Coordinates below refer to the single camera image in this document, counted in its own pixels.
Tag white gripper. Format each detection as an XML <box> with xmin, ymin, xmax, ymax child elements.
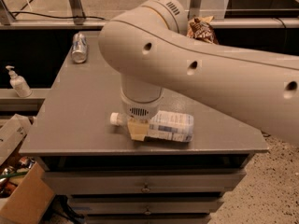
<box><xmin>121</xmin><ymin>92</ymin><xmax>163</xmax><ymax>141</ymax></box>

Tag clear bottle with blue label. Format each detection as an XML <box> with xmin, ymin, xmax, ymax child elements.
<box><xmin>109</xmin><ymin>110</ymin><xmax>194</xmax><ymax>143</ymax></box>

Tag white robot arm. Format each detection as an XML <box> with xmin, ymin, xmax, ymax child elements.
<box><xmin>98</xmin><ymin>0</ymin><xmax>299</xmax><ymax>145</ymax></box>

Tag white pump dispenser bottle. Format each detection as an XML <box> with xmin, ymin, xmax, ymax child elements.
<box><xmin>6</xmin><ymin>65</ymin><xmax>32</xmax><ymax>98</ymax></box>

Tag grey drawer cabinet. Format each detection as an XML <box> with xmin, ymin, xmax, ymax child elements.
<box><xmin>21</xmin><ymin>32</ymin><xmax>268</xmax><ymax>224</ymax></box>

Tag top grey drawer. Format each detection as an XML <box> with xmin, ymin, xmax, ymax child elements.
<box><xmin>43</xmin><ymin>169</ymin><xmax>246</xmax><ymax>195</ymax></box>

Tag grey drawer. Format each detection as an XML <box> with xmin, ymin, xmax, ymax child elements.
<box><xmin>68</xmin><ymin>196</ymin><xmax>223</xmax><ymax>215</ymax></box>
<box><xmin>43</xmin><ymin>169</ymin><xmax>246</xmax><ymax>195</ymax></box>

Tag middle grey drawer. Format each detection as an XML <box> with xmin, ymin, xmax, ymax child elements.
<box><xmin>68</xmin><ymin>196</ymin><xmax>223</xmax><ymax>215</ymax></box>

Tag silver drink can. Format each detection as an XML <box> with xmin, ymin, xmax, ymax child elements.
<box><xmin>71</xmin><ymin>33</ymin><xmax>88</xmax><ymax>63</ymax></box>

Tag brown and cream snack bag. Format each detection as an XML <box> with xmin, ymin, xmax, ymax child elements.
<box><xmin>187</xmin><ymin>16</ymin><xmax>219</xmax><ymax>44</ymax></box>

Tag brown cardboard box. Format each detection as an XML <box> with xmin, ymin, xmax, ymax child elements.
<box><xmin>0</xmin><ymin>114</ymin><xmax>54</xmax><ymax>224</ymax></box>

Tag black cable on floor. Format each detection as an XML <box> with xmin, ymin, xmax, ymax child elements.
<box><xmin>8</xmin><ymin>10</ymin><xmax>107</xmax><ymax>21</ymax></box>

